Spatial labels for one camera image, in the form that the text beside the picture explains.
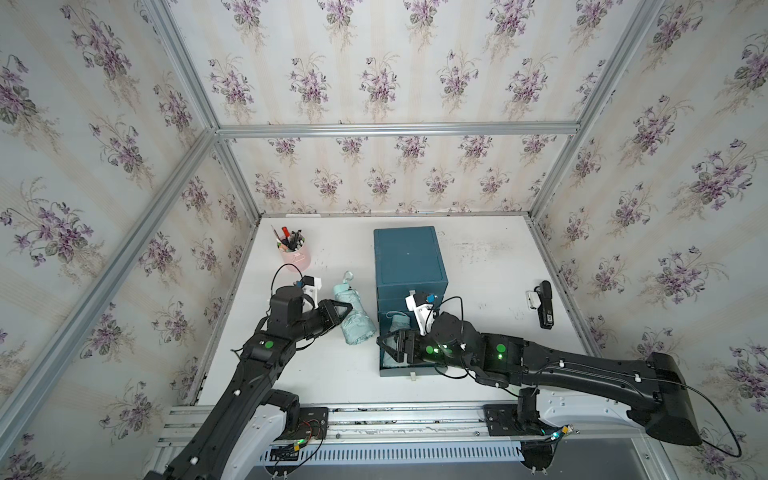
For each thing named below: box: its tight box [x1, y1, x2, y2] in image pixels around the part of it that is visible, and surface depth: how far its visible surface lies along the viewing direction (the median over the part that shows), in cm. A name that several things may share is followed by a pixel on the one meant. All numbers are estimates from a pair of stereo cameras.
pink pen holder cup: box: [277, 235, 311, 272], surface depth 98 cm
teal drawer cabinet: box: [373, 225, 448, 378], surface depth 80 cm
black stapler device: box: [534, 280, 554, 330], surface depth 92 cm
